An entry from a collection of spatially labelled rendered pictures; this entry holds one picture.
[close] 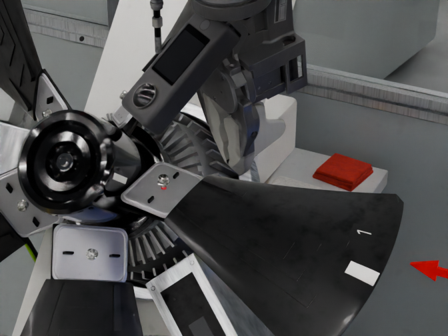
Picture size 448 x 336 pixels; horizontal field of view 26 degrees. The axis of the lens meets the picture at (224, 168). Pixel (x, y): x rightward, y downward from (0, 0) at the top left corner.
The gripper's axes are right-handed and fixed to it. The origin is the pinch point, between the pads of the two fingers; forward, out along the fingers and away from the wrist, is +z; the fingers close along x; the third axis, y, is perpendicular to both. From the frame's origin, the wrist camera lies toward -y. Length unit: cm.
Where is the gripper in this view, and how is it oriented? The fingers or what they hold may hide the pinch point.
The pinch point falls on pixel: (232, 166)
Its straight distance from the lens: 96.3
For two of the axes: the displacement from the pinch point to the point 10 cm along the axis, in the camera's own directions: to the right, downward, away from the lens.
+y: 8.4, -4.3, 3.4
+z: 1.0, 7.3, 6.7
